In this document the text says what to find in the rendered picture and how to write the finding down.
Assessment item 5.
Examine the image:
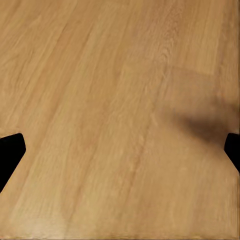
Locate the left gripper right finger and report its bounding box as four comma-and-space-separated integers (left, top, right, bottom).
224, 133, 240, 172

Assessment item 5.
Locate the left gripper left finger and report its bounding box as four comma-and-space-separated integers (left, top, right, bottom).
0, 133, 26, 193

